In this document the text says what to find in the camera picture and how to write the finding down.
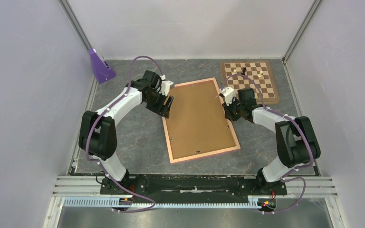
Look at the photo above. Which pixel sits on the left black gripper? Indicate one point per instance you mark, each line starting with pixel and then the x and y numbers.
pixel 161 109

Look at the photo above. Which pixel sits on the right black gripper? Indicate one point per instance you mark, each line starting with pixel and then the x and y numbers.
pixel 227 109

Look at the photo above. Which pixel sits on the brown cardboard backing board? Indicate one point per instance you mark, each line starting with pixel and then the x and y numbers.
pixel 198 119

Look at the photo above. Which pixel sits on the wooden picture frame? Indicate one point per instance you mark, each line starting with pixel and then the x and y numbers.
pixel 168 141

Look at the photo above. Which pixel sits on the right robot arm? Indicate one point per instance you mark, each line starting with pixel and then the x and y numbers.
pixel 297 145

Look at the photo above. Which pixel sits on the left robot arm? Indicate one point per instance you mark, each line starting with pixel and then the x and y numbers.
pixel 98 137

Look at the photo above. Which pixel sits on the white chess piece right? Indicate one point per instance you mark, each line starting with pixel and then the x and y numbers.
pixel 260 74

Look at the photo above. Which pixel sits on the wooden chessboard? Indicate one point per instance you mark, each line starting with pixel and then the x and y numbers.
pixel 263 87

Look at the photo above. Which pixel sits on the purple plastic wedge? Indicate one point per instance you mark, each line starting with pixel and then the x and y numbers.
pixel 101 69

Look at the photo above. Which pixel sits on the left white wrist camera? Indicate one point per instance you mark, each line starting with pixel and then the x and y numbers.
pixel 166 85

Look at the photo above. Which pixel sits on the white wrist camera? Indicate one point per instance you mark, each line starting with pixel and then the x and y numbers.
pixel 166 85
pixel 228 94

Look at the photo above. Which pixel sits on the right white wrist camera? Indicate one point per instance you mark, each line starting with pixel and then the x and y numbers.
pixel 228 94

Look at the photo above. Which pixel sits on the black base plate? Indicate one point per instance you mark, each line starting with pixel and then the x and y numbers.
pixel 195 189

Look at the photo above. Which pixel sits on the aluminium rail frame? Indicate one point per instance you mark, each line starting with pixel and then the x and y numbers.
pixel 311 201

